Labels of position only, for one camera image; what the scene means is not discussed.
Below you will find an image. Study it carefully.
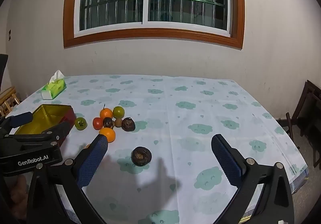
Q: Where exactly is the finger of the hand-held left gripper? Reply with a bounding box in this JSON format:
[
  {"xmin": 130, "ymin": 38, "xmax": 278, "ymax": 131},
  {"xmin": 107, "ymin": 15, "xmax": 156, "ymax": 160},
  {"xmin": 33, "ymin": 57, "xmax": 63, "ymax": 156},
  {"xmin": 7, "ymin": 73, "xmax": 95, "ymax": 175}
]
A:
[
  {"xmin": 0, "ymin": 112, "xmax": 34, "ymax": 135},
  {"xmin": 38, "ymin": 121, "xmax": 71, "ymax": 148}
]

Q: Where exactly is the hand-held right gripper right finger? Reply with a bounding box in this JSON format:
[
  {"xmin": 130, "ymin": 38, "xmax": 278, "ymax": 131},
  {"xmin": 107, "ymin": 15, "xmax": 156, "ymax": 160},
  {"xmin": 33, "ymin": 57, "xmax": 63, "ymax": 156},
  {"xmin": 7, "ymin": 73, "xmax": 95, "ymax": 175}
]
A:
[{"xmin": 211, "ymin": 134, "xmax": 294, "ymax": 224}]

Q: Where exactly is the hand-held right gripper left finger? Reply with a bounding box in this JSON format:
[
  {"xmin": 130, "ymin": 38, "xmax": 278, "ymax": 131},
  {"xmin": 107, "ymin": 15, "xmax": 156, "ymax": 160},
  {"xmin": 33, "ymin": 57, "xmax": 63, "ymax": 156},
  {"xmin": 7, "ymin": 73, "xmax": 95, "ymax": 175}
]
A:
[{"xmin": 26, "ymin": 134, "xmax": 109, "ymax": 224}]

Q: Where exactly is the green tomato with calyx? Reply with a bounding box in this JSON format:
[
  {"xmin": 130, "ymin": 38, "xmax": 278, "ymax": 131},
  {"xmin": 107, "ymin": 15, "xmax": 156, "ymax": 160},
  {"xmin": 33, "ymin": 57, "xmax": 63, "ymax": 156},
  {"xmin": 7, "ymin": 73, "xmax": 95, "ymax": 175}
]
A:
[{"xmin": 75, "ymin": 117, "xmax": 88, "ymax": 131}]

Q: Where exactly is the gold metal tin box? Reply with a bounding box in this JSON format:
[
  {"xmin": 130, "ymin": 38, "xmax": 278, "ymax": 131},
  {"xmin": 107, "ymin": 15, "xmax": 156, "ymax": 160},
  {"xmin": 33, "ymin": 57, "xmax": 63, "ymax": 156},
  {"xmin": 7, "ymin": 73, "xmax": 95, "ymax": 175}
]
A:
[{"xmin": 14, "ymin": 104, "xmax": 76, "ymax": 148}]

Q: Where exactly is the red tomato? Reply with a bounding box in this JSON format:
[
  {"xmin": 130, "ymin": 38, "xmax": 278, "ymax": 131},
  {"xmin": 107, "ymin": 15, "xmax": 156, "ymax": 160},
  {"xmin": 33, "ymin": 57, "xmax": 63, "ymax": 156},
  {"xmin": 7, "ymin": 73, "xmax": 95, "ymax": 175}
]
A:
[{"xmin": 92, "ymin": 117, "xmax": 104, "ymax": 130}]

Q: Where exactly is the orange with stem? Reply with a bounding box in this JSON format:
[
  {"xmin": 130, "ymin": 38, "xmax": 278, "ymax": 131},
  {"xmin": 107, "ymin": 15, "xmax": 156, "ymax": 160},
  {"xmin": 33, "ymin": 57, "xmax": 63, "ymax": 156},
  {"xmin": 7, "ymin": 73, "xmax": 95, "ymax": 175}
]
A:
[{"xmin": 100, "ymin": 104, "xmax": 114, "ymax": 119}]

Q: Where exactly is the dark purple passion fruit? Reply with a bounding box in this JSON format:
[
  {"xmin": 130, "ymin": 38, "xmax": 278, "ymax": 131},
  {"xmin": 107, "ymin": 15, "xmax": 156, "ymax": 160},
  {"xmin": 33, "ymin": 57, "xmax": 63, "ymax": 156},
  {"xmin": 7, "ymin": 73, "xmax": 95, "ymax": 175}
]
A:
[
  {"xmin": 122, "ymin": 117, "xmax": 136, "ymax": 131},
  {"xmin": 131, "ymin": 146, "xmax": 152, "ymax": 166}
]

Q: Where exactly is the bamboo chair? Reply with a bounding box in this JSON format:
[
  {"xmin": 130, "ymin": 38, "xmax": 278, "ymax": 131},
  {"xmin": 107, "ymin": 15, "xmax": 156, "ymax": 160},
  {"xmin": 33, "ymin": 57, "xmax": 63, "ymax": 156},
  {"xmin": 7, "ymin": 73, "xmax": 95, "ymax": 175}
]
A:
[{"xmin": 0, "ymin": 86, "xmax": 21, "ymax": 117}]

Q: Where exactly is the green tissue box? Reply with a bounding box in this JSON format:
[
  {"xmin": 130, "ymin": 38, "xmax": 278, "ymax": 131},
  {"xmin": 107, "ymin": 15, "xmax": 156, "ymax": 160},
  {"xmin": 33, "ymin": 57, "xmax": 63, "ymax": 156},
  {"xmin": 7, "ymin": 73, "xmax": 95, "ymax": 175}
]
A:
[{"xmin": 41, "ymin": 70, "xmax": 67, "ymax": 100}]

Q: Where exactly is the black panel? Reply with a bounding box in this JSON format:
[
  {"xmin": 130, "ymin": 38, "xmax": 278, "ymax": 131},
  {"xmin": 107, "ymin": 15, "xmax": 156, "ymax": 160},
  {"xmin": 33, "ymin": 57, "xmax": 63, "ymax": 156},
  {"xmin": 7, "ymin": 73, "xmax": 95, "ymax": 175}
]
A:
[{"xmin": 0, "ymin": 54, "xmax": 9, "ymax": 94}]

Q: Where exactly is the smooth green tomato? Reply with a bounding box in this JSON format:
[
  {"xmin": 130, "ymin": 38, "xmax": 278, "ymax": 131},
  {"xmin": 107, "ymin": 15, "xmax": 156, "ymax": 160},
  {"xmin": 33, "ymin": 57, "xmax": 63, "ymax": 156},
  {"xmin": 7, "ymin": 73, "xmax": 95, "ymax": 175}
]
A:
[{"xmin": 113, "ymin": 106, "xmax": 125, "ymax": 119}]

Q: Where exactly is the cloud print tablecloth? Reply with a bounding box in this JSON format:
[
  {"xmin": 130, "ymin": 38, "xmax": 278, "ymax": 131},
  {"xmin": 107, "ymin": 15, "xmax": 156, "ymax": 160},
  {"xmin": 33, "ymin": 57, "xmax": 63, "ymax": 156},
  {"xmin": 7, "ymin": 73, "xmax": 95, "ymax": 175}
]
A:
[{"xmin": 5, "ymin": 75, "xmax": 309, "ymax": 224}]

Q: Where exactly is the dark wooden chair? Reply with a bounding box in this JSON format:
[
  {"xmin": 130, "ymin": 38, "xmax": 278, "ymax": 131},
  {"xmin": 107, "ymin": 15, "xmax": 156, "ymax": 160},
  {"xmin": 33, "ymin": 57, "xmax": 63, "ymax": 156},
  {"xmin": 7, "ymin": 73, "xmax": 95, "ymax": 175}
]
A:
[{"xmin": 276, "ymin": 80, "xmax": 321, "ymax": 169}]

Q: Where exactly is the wooden framed barred window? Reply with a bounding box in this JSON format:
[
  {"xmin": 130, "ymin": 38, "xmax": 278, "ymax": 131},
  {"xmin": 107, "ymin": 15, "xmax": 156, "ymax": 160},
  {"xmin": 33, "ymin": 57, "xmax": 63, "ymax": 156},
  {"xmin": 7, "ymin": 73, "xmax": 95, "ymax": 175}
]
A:
[{"xmin": 63, "ymin": 0, "xmax": 245, "ymax": 50}]

